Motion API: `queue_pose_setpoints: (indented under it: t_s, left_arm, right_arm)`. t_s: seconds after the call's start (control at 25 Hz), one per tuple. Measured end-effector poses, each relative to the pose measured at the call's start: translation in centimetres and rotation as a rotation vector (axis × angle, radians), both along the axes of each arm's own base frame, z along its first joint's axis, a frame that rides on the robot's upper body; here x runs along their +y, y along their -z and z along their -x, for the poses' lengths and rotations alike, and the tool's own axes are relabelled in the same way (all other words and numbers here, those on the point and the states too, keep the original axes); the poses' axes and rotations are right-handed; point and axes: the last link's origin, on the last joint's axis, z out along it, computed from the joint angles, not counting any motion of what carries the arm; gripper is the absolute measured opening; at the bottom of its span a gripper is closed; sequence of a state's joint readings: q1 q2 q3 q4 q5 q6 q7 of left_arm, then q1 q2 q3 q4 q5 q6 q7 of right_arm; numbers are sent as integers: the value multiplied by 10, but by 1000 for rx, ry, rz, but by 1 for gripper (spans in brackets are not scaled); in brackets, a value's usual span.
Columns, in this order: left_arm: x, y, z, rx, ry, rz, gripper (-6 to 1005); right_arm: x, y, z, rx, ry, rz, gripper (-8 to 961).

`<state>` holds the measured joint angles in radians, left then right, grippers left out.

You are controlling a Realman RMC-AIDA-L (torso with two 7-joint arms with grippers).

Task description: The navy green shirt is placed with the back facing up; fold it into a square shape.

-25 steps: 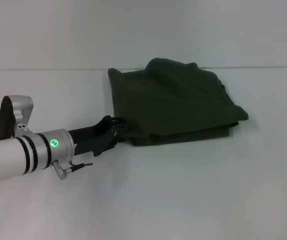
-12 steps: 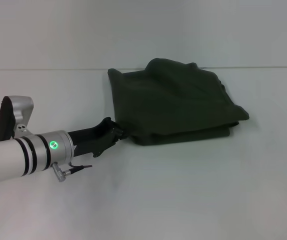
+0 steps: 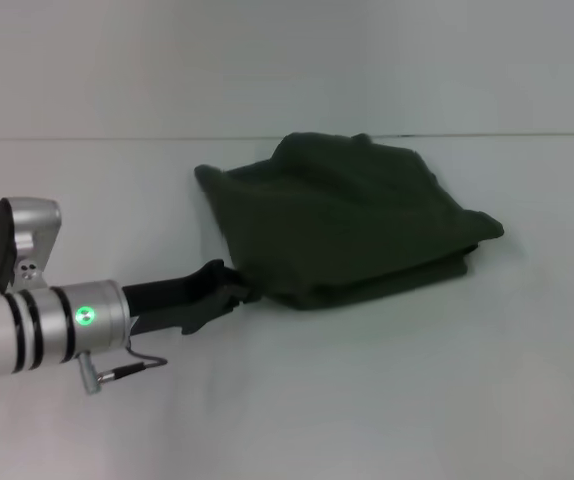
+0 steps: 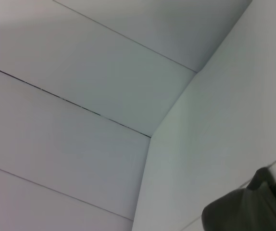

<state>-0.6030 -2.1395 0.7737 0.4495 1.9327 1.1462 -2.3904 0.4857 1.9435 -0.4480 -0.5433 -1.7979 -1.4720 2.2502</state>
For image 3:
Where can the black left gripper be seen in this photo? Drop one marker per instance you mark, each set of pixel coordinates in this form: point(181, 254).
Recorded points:
point(177, 302)

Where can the dark green shirt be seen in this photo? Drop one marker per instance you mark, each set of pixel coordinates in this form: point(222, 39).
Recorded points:
point(357, 225)

